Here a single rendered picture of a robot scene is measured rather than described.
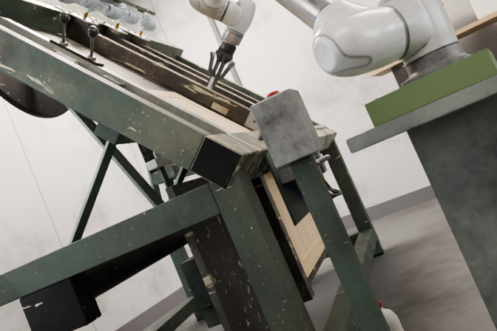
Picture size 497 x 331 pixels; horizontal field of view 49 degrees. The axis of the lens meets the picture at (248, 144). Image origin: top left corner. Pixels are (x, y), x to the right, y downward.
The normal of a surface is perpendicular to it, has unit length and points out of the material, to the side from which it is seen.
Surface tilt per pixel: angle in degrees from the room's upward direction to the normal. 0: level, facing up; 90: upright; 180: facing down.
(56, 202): 90
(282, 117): 90
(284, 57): 90
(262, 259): 90
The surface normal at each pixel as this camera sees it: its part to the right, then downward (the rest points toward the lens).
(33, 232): 0.81, -0.38
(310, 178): -0.27, 0.05
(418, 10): 0.21, -0.28
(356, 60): 0.18, 0.62
